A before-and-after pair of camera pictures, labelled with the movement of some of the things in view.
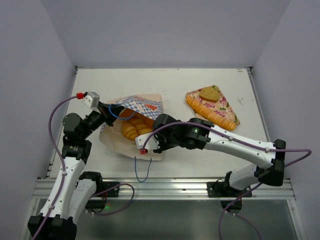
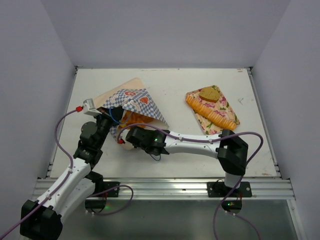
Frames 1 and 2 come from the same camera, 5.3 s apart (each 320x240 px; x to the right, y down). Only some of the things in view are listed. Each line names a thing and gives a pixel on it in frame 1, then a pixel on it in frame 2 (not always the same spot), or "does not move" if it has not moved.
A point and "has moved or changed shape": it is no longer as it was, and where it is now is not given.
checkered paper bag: x=111 y=137 has moved or changed shape
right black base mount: x=230 y=197 does not move
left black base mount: x=97 y=201 does not move
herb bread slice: x=211 y=94 does not move
